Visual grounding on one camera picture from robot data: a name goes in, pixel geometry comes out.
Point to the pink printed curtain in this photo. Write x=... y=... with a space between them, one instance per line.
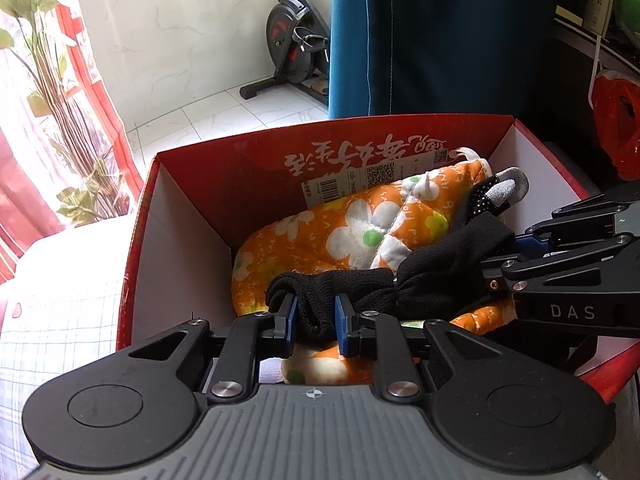
x=30 y=160

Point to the red plastic bag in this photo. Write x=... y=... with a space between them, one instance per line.
x=610 y=120

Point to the orange floral oven mitt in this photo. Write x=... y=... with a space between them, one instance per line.
x=320 y=240
x=320 y=365

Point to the black exercise bike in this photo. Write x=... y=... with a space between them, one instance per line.
x=285 y=30

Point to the grey dotted glove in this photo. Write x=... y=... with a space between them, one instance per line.
x=505 y=190

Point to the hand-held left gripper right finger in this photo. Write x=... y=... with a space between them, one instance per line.
x=342 y=325

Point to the black knit glove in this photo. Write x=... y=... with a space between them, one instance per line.
x=425 y=275

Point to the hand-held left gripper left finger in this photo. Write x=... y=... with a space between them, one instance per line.
x=290 y=325

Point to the yellow notepad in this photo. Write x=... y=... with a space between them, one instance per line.
x=569 y=15

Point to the blue curtain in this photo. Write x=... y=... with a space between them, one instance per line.
x=425 y=35

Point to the red cardboard box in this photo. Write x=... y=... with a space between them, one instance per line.
x=225 y=170

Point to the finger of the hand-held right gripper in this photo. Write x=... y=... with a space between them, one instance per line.
x=550 y=267
x=585 y=220

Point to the green plush toy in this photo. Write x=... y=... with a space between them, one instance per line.
x=627 y=10

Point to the dark desk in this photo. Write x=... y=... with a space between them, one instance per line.
x=580 y=40

